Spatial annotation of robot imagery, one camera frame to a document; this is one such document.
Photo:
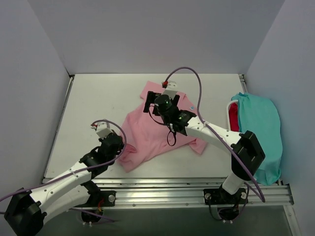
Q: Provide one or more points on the pink t shirt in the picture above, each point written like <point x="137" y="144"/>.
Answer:
<point x="146" y="139"/>

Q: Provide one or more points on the aluminium mounting rail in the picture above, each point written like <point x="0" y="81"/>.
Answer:
<point x="181" y="192"/>

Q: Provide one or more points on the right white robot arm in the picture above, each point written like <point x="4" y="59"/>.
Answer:
<point x="246" y="151"/>

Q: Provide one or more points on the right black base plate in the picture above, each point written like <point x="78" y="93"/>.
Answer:
<point x="220" y="197"/>

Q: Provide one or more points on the teal t shirt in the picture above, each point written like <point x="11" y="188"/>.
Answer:
<point x="260" y="116"/>

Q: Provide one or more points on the white laundry basket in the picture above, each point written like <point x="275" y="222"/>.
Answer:
<point x="227" y="108"/>

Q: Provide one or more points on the red garment in basket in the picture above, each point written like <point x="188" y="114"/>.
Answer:
<point x="233" y="117"/>

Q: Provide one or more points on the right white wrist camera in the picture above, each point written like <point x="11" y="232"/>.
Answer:
<point x="170" y="88"/>

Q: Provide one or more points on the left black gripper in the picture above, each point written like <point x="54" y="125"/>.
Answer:
<point x="114" y="141"/>

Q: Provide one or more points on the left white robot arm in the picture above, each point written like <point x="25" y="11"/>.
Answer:
<point x="29" y="210"/>

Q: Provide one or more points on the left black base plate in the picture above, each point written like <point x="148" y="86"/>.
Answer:
<point x="100" y="199"/>

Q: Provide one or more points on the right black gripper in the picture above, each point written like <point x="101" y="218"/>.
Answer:
<point x="149" y="102"/>

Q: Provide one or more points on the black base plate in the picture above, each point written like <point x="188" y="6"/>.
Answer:
<point x="220" y="197"/>
<point x="100" y="199"/>

